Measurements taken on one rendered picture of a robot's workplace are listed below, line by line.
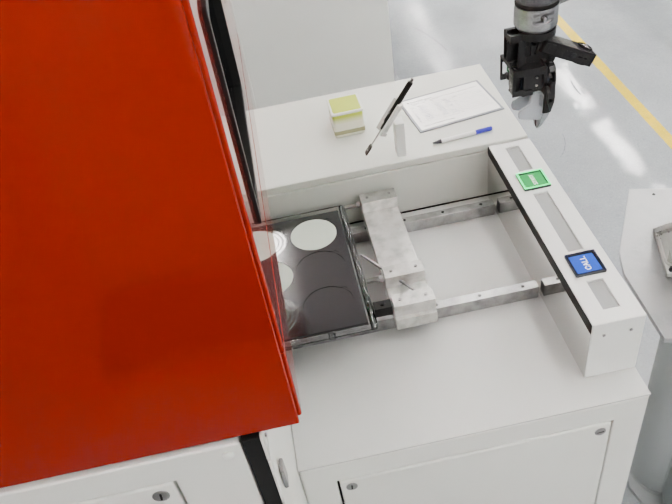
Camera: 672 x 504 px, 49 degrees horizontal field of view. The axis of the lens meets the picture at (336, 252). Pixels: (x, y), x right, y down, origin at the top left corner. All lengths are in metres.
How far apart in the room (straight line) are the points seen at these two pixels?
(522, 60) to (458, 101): 0.46
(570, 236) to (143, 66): 1.05
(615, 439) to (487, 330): 0.30
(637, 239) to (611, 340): 0.39
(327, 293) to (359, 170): 0.32
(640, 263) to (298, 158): 0.77
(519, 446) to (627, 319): 0.30
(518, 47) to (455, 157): 0.38
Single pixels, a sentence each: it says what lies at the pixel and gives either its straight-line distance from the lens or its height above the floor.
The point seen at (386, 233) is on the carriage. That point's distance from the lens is 1.60.
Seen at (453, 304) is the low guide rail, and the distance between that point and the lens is 1.48.
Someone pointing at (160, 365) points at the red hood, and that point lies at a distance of 0.77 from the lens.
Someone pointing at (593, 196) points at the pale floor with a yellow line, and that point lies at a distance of 3.10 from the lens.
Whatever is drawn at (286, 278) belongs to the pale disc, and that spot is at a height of 0.90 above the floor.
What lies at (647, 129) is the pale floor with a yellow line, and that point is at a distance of 3.51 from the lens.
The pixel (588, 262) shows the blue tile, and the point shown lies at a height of 0.96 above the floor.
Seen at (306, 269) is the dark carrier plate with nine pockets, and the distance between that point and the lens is 1.52.
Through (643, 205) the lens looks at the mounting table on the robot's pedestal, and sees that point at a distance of 1.78.
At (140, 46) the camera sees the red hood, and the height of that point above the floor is 1.70.
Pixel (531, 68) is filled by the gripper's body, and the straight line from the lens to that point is 1.40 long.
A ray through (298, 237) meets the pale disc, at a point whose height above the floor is 0.90.
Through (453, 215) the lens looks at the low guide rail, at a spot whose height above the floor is 0.84.
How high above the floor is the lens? 1.93
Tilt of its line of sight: 42 degrees down
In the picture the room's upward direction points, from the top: 10 degrees counter-clockwise
